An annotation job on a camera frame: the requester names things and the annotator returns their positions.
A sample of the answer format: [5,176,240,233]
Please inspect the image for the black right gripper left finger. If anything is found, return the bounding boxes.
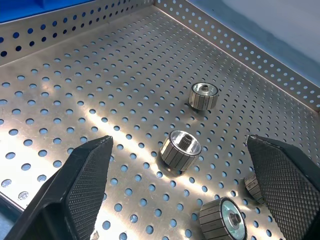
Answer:
[3,135,115,240]

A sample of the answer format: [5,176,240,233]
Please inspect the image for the perforated steel tray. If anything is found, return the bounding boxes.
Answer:
[0,0,320,240]

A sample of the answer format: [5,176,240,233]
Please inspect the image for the grooved metal roller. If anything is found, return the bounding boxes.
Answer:
[187,81,220,111]
[243,172,266,205]
[199,196,249,240]
[159,129,202,173]

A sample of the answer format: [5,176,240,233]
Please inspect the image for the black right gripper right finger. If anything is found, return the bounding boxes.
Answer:
[246,134,320,240]

